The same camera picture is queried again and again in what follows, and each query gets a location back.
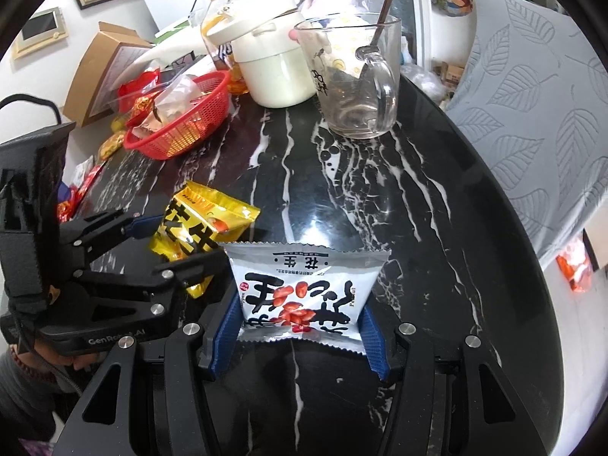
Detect person left hand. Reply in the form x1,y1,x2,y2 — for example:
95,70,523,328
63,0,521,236
9,340,106,377

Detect red long snack stick packet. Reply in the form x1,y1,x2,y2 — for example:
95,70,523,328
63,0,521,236
78,165,103,198

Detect yellow snack mix bag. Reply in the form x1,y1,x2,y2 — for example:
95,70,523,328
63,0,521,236
97,130,126,163

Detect yellow peanut snack bag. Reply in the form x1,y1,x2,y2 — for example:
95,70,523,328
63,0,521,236
147,180,263,300

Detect red gold snack packet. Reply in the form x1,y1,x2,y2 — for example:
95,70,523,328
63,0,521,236
127,94,155,128

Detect red plastic basket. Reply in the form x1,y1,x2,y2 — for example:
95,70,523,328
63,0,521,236
123,71,229,161

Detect cardboard box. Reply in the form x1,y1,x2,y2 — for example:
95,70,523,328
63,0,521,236
63,22,152,127

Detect white patterned small packet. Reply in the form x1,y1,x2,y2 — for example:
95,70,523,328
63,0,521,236
69,155,95,188

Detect white electric cooking pot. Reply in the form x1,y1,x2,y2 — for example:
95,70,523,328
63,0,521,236
205,0,317,109

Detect wall intercom panel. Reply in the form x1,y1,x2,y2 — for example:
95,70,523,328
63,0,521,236
11,7,68,60

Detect iced tea bottle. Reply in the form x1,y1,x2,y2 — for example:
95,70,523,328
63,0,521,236
199,0,250,96

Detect glass mug with cat print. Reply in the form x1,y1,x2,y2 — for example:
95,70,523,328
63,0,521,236
294,13,402,140

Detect clear zip bag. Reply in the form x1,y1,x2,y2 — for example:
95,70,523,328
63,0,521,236
152,74,203,125

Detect metal spoon in mug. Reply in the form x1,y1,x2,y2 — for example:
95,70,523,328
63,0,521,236
356,0,393,79

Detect white peanut snack packet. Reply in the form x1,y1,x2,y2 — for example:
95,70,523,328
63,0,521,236
225,243,390,354

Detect grey leaf pattern chair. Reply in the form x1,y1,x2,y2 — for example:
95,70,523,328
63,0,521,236
446,0,607,267

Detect red bag in container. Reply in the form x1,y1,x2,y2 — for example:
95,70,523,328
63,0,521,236
117,68,161,113

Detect red gold packet by wall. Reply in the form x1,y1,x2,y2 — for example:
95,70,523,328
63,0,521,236
57,186,81,223

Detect black cable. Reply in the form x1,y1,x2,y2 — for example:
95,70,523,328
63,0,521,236
0,92,65,127

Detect yellow lemon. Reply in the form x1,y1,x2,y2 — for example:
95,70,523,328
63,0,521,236
110,116,128,133

